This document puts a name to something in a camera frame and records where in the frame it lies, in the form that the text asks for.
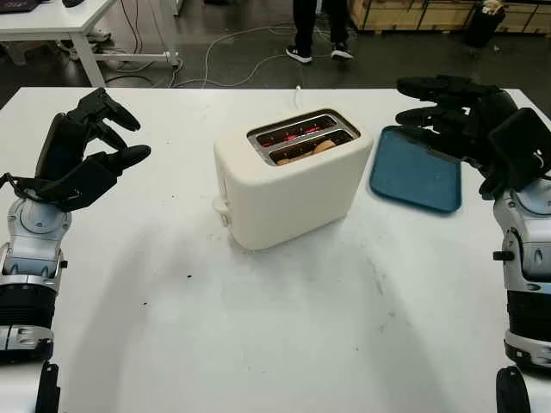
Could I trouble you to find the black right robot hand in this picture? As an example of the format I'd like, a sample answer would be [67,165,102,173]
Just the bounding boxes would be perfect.
[394,73,519,200]

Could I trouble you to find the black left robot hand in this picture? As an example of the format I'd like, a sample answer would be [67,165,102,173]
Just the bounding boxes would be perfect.
[35,88,152,182]

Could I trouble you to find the toast slice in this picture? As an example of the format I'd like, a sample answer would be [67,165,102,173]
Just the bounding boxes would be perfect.
[275,137,337,167]

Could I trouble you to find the cream two-slot toaster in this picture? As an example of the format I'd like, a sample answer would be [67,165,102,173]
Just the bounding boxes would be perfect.
[213,107,374,251]

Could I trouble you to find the person in black clothes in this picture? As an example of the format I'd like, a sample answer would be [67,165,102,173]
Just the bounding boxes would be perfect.
[284,0,355,65]

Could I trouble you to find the blue plastic tray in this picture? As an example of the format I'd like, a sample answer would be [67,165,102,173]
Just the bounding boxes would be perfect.
[368,125,464,215]

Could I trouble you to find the black trash bin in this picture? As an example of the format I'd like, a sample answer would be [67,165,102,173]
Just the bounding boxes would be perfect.
[462,2,505,49]

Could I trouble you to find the grey plastic stool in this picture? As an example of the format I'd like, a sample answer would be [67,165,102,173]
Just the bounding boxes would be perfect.
[0,41,29,65]

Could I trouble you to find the stacked wooden crates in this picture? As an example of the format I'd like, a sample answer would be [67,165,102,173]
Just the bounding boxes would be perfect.
[349,0,474,32]
[494,0,551,34]

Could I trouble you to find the white desk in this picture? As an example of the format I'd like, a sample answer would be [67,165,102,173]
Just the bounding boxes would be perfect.
[0,0,182,89]

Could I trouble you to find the dark laptop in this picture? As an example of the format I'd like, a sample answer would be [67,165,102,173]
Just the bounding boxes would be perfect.
[0,0,42,13]

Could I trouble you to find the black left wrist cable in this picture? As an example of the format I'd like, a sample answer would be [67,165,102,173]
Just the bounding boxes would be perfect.
[0,171,48,202]

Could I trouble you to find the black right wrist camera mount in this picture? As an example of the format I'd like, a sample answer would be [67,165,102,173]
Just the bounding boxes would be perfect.
[488,107,551,194]

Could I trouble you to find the short white floor cable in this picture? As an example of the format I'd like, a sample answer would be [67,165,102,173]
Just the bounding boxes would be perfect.
[167,59,187,89]

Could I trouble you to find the dark hanging desk cable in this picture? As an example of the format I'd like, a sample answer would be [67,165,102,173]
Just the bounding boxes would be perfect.
[124,0,145,55]

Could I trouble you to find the long white floor cable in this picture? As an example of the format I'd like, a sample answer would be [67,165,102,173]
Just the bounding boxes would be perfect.
[205,23,358,89]

